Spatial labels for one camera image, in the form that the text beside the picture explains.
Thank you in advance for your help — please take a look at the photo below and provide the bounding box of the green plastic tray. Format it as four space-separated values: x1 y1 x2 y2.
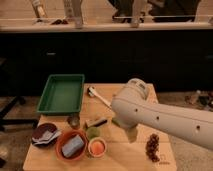
37 74 85 116

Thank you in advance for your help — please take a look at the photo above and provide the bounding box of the white handled brush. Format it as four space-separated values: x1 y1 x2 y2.
87 87 111 108

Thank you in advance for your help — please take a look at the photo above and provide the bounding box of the black office chair base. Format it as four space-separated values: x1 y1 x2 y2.
0 57 40 132

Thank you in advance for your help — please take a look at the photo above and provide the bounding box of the grey cloth on plate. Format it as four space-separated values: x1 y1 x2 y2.
33 130 61 145

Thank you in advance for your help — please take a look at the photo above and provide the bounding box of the orange bowl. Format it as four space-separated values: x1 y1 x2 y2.
55 130 88 162

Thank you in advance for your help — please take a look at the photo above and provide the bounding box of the black and white block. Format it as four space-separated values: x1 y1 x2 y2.
85 117 107 128

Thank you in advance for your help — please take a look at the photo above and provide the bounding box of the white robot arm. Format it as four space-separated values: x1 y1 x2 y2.
111 78 213 150

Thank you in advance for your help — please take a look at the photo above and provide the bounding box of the blue-grey sponge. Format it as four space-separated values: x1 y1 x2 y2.
62 135 84 157

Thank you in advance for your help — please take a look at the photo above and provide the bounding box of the small cup with orange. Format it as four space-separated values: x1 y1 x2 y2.
88 137 107 158

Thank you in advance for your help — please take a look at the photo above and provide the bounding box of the dark maroon plate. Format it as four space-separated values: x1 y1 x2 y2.
31 123 58 146

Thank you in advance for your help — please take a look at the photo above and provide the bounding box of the green chili pepper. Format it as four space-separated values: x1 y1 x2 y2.
111 117 120 127

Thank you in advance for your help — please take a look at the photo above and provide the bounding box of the dark grape bunch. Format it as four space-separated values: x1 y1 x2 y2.
146 134 160 162

